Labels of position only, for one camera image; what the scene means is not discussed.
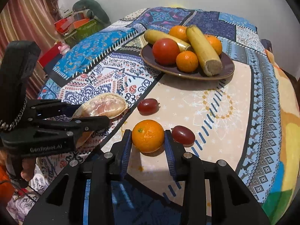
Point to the dark purple chair back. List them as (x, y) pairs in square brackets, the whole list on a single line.
[(267, 45)]

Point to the red grape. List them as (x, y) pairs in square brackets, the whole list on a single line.
[(147, 107), (183, 135)]

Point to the red plastic container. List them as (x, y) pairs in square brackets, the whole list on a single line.
[(62, 25)]

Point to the red box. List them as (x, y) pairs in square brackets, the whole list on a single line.
[(50, 55)]

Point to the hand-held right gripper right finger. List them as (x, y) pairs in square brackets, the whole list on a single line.
[(170, 154)]

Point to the large orange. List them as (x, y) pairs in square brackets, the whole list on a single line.
[(215, 44), (178, 32)]

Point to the purple plate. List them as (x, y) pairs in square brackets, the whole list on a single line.
[(164, 69)]

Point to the yellow banana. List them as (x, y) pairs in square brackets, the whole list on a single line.
[(159, 37), (204, 49)]

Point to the red tomato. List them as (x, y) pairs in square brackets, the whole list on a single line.
[(166, 51)]

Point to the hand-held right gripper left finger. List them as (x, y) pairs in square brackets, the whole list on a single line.
[(125, 154)]

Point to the white printed bag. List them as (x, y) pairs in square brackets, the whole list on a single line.
[(28, 201)]

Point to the peeled pomelo segment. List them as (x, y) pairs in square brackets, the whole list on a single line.
[(105, 106)]

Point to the green patterned box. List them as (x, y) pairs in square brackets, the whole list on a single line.
[(82, 31)]

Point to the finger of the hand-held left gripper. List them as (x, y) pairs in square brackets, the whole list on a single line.
[(93, 123), (70, 109)]

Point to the person's left hand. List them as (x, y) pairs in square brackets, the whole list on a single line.
[(28, 170)]

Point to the small mandarin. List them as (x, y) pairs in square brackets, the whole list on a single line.
[(187, 61), (147, 136)]

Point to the colourful fleece blanket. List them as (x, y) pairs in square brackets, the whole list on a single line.
[(289, 133)]

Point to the pink doll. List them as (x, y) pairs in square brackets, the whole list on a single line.
[(64, 49)]

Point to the striped brown curtain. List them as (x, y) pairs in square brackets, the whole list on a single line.
[(23, 18)]

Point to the patchwork printed blanket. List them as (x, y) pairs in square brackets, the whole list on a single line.
[(187, 103)]

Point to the orange flat box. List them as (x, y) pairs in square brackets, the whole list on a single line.
[(80, 23)]

